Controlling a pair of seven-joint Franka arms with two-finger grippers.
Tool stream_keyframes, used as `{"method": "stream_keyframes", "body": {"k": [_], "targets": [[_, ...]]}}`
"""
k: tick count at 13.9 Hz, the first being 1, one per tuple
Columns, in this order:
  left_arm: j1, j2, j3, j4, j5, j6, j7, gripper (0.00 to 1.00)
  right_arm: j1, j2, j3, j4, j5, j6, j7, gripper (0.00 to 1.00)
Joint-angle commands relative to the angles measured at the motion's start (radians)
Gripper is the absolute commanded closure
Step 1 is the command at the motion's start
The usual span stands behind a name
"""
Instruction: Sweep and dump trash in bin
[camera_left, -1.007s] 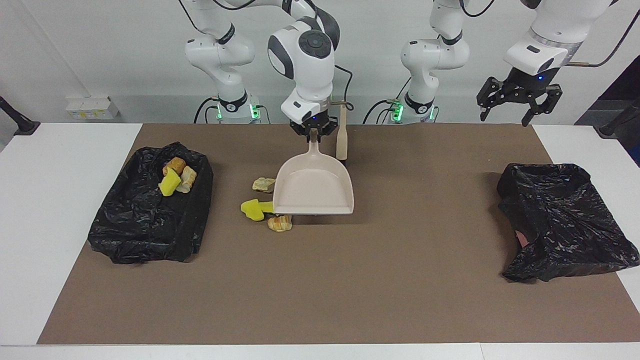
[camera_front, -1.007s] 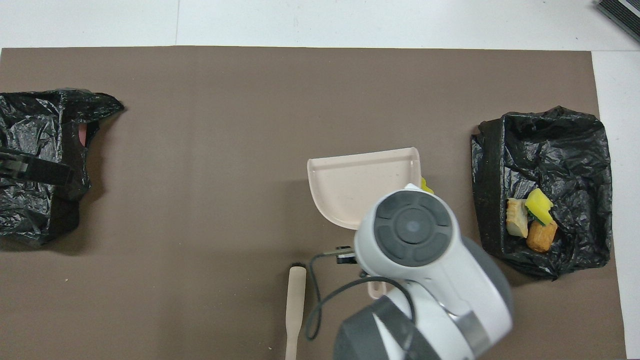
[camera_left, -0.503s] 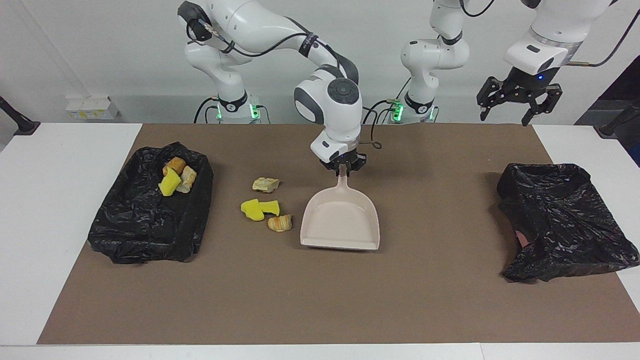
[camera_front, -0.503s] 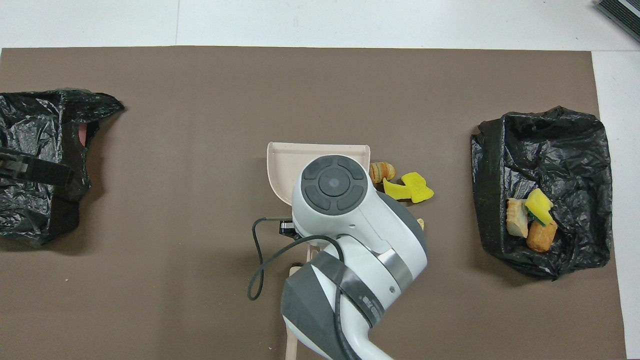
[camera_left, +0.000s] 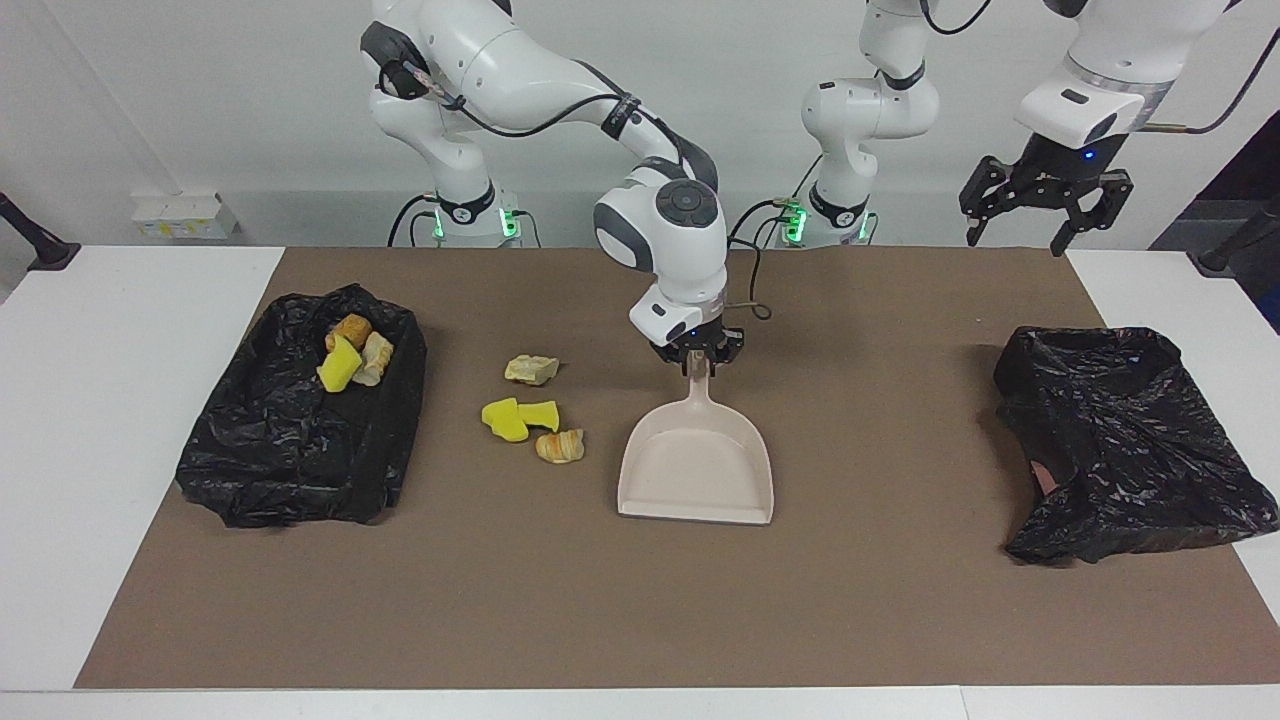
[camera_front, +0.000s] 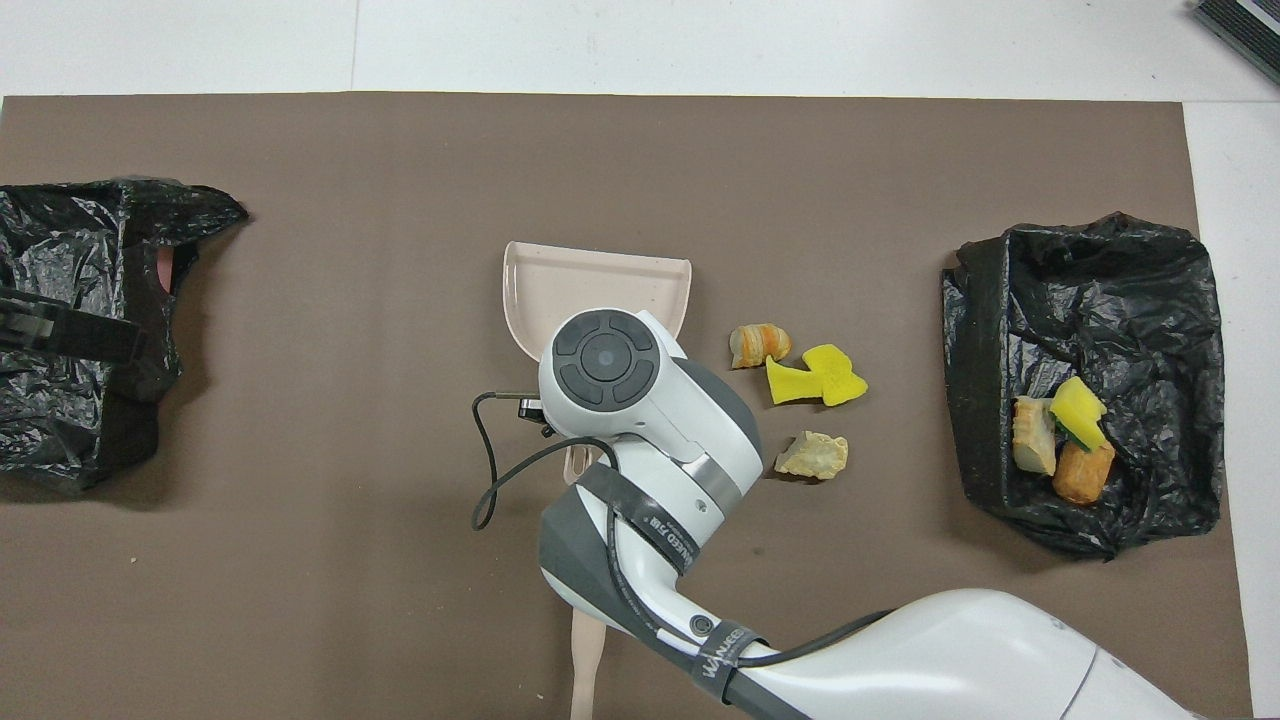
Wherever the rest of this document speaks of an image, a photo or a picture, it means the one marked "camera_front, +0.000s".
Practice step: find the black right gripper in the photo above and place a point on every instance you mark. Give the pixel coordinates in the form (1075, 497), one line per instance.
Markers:
(535, 412)

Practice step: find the beige plastic dustpan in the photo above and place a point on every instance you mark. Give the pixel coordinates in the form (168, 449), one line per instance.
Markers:
(600, 285)

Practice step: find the striped toy croissant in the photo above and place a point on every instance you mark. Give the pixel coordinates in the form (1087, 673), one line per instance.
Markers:
(760, 345)
(1032, 440)

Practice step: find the yellow sponge piece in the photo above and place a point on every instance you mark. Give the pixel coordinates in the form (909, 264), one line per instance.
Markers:
(838, 375)
(788, 383)

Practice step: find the beige hand brush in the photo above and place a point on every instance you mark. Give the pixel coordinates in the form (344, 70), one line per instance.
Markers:
(587, 670)

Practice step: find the pale bread chunk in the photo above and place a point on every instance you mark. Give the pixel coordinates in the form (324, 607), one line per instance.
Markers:
(812, 456)

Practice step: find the yellow and green sponge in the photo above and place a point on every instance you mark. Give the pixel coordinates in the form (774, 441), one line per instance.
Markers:
(1078, 408)

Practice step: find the brown toy bread roll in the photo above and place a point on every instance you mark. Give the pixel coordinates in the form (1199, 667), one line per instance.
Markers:
(1082, 478)

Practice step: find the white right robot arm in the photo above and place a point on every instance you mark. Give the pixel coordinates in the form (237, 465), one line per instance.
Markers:
(650, 420)

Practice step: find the black bag over pink bin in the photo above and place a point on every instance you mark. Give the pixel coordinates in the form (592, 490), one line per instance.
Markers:
(60, 250)

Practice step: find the black trash bag bin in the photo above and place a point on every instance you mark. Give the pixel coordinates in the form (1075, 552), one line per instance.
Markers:
(1000, 330)

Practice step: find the brown table mat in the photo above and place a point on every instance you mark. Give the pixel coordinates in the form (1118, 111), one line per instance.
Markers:
(400, 200)

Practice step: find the dark grey ribbed device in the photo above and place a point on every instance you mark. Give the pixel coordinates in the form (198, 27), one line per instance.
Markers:
(1250, 30)

